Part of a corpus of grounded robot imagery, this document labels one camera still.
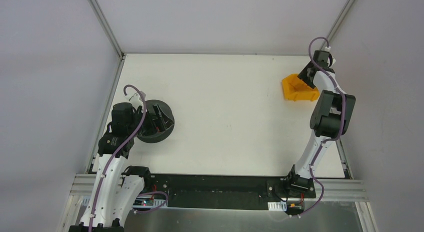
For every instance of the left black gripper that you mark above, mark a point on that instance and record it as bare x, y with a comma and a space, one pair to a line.
155, 117

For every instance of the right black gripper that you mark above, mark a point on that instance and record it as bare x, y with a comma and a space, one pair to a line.
308, 75

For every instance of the black cable spool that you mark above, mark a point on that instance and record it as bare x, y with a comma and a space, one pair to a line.
162, 135

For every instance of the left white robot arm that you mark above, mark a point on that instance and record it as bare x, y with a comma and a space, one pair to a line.
117, 186

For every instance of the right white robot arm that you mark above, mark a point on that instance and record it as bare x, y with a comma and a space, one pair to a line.
329, 120

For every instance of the orange plastic bin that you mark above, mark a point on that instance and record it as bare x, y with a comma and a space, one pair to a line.
295, 89

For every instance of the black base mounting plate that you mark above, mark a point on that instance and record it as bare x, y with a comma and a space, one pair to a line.
222, 192

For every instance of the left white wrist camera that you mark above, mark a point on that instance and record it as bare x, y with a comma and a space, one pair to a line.
134, 98

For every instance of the left white cable duct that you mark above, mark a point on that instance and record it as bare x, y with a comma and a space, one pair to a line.
148, 202

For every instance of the white cable duct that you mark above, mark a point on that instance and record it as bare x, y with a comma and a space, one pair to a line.
277, 206
148, 202

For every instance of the aluminium frame rail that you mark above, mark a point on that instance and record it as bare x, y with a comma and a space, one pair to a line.
335, 189

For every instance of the right white cable duct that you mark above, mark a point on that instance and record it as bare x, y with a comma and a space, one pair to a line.
277, 206

